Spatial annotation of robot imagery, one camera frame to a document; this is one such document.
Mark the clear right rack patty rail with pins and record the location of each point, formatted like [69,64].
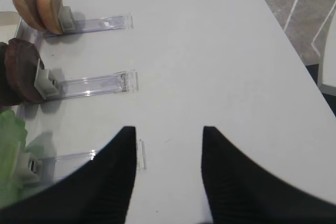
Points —
[125,81]

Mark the grey lettuce rail pusher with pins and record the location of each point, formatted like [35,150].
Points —
[29,168]

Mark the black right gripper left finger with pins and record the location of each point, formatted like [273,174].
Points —
[98,192]

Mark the grey patty rail pusher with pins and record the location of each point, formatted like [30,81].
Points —
[46,83]

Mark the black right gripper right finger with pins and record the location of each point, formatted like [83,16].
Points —
[240,191]

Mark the grey bread rail pusher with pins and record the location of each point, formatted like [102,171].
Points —
[66,19]

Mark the green lettuce leaf on rack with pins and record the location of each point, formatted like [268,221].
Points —
[13,143]

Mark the brown meat patty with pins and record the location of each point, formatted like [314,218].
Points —
[8,96]
[21,61]

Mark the clear right rack bread rail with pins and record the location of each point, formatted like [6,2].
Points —
[117,22]

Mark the clear right rack lettuce rail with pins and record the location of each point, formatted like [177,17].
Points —
[55,169]

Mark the tan bread slice inner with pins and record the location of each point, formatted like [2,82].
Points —
[48,11]

